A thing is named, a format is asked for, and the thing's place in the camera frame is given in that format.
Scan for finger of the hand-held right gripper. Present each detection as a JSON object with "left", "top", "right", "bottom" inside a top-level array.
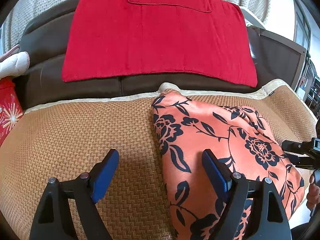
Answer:
[
  {"left": 281, "top": 140, "right": 312, "bottom": 157},
  {"left": 290, "top": 155, "right": 320, "bottom": 171}
]

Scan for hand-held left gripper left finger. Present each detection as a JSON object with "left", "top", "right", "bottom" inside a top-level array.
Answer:
[{"left": 29, "top": 149, "right": 120, "bottom": 240}]

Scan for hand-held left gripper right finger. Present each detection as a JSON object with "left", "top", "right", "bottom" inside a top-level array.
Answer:
[{"left": 201, "top": 149, "right": 293, "bottom": 240}]

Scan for orange floral shirt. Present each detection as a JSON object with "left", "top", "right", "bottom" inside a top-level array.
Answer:
[{"left": 151, "top": 91, "right": 306, "bottom": 240}]

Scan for person's right hand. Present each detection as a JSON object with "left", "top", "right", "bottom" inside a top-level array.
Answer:
[{"left": 306, "top": 174, "right": 320, "bottom": 212}]

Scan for woven bamboo mat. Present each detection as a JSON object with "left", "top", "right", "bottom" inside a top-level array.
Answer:
[{"left": 0, "top": 79, "right": 318, "bottom": 240}]

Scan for person's black pants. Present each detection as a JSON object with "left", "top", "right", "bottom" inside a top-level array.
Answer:
[{"left": 290, "top": 219, "right": 320, "bottom": 240}]

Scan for red firework print package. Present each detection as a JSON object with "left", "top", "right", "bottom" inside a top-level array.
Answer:
[{"left": 0, "top": 76, "right": 24, "bottom": 148}]

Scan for brown leather sofa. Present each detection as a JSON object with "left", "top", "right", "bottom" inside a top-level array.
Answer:
[{"left": 12, "top": 0, "right": 308, "bottom": 110}]

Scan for window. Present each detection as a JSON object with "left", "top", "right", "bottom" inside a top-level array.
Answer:
[{"left": 292, "top": 0, "right": 313, "bottom": 53}]

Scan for red blanket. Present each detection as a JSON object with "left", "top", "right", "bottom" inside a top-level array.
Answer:
[{"left": 61, "top": 0, "right": 258, "bottom": 88}]

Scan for folded pink white quilt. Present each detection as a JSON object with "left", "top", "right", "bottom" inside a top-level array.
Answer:
[{"left": 0, "top": 44, "right": 31, "bottom": 79}]

